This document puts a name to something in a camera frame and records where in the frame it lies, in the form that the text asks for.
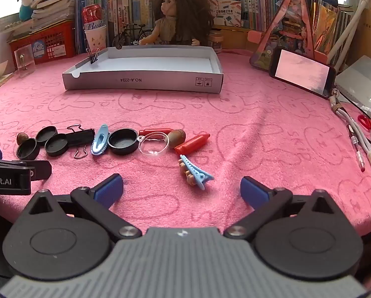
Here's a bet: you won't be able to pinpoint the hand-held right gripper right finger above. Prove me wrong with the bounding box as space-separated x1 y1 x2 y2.
224 176 341 240

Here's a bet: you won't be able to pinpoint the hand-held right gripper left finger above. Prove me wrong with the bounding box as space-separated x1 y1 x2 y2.
24 174 142 240

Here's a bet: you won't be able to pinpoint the small black jar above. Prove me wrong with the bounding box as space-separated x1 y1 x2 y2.
17 139 40 159

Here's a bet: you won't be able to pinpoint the large black binder clip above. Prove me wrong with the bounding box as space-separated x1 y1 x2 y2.
66 125 96 159

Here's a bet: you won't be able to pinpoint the large black round cap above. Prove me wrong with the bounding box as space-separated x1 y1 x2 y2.
108 128 139 156

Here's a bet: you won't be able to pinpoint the red crayon-shaped toy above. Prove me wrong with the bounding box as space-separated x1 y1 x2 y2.
175 133 211 155
139 127 174 136

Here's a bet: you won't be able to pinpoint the brown acorn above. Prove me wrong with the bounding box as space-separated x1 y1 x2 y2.
168 129 186 149

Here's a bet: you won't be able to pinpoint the white cardboard box tray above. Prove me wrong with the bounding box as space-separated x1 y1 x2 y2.
62 45 224 94

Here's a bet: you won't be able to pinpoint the small black round cap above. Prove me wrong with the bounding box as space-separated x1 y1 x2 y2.
45 133 69 157
35 126 58 145

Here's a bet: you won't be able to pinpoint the light blue hair clip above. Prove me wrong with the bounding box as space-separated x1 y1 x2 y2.
91 124 111 156
179 154 215 190

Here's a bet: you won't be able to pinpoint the clear round plastic lens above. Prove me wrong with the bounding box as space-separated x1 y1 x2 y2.
138 131 170 159

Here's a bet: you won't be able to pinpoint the pink rabbit print cloth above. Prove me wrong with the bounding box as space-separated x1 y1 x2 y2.
0 48 371 238

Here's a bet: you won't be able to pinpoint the tan hair claw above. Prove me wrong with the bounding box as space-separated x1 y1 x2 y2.
178 158 198 187

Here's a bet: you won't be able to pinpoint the clear acrylic holder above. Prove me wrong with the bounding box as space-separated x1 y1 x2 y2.
14 45 37 78

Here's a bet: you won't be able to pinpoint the pink pen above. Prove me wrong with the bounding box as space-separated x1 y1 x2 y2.
345 124 367 172

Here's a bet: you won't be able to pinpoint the red plastic crate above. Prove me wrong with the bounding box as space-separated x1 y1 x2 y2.
8 19 78 66

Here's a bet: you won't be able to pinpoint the black smartphone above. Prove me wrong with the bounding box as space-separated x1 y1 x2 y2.
269 47 337 99

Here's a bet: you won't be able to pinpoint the red scissors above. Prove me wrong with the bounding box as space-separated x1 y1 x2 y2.
357 114 371 131

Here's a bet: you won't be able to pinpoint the white cat print paper cup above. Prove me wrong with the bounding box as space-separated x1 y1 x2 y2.
84 24 108 56

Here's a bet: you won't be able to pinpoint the blue white plush toy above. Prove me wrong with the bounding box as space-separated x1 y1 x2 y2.
18 0 45 20

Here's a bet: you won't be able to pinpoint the miniature black bicycle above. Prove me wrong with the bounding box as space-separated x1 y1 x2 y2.
112 23 156 50

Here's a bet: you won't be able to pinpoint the translucent plastic folder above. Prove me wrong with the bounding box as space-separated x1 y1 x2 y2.
334 55 371 117

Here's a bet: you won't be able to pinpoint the wooden desk organiser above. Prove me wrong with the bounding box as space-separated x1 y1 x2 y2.
213 26 268 50

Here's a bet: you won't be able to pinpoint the jar with brown lid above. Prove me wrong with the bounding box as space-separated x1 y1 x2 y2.
208 30 224 53

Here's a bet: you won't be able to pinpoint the pink triangular toy house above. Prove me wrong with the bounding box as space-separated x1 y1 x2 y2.
248 0 317 71

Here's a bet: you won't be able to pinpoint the stack of paperback books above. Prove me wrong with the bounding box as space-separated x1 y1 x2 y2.
30 0 78 32

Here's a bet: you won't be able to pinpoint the red beverage can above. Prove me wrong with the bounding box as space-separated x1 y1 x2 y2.
82 4 107 32

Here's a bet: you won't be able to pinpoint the row of colourful upright books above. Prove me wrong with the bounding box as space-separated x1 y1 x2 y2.
185 0 313 33
76 0 166 55

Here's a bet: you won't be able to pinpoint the yellow patterned folder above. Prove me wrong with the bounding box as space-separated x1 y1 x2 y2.
311 0 343 64

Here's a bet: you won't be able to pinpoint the white printed carton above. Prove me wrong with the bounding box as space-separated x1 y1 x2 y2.
208 0 242 27

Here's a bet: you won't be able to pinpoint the white plastic pipe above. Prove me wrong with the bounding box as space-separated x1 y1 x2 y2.
326 0 371 66

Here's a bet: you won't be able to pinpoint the doll with brown hair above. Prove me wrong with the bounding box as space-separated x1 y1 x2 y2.
139 0 215 48

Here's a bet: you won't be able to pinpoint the white cable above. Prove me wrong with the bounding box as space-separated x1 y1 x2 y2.
329 88 371 187

